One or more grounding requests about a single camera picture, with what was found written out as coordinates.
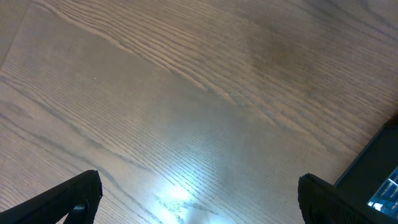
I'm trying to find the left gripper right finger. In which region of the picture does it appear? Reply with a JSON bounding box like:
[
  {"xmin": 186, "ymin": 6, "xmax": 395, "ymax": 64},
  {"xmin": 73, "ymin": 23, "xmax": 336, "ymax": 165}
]
[{"xmin": 298, "ymin": 174, "xmax": 397, "ymax": 224}]

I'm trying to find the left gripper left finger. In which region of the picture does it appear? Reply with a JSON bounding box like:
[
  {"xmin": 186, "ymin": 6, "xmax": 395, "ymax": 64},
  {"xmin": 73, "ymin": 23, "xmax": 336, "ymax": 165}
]
[{"xmin": 1, "ymin": 170, "xmax": 103, "ymax": 224}]

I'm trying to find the black gift box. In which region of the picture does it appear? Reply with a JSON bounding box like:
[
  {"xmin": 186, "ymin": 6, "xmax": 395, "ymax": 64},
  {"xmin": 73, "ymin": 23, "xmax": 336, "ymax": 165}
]
[{"xmin": 335, "ymin": 116, "xmax": 397, "ymax": 205}]

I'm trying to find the clear blue precision screwdriver case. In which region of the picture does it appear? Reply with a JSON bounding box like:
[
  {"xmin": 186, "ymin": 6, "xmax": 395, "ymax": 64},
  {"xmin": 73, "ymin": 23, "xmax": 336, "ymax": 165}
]
[{"xmin": 368, "ymin": 169, "xmax": 398, "ymax": 219}]

